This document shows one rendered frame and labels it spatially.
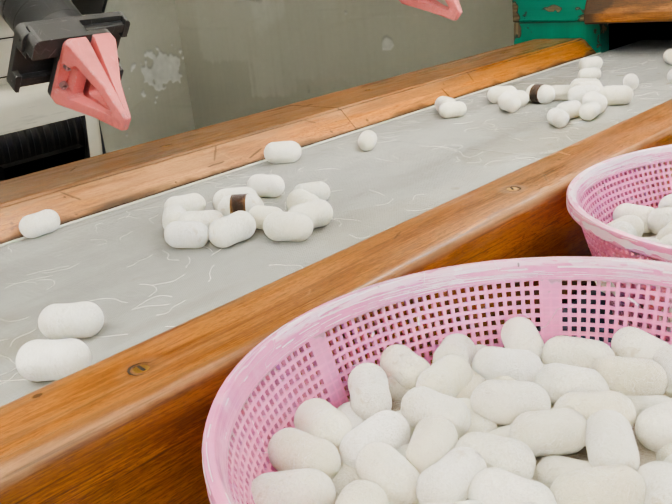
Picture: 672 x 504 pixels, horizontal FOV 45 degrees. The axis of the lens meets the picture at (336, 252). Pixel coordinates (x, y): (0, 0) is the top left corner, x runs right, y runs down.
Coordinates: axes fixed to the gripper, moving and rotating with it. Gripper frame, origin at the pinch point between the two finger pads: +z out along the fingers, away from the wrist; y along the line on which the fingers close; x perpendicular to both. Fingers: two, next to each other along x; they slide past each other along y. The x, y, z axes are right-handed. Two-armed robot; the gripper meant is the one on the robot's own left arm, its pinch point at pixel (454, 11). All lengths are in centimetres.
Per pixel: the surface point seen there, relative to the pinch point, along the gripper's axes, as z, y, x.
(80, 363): 27, -70, -11
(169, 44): -140, 100, 148
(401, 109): 6.3, -10.7, 8.0
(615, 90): 21.9, -0.5, -7.6
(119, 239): 13, -56, 3
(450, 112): 11.8, -11.3, 2.8
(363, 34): -76, 113, 89
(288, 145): 8.9, -33.6, 4.2
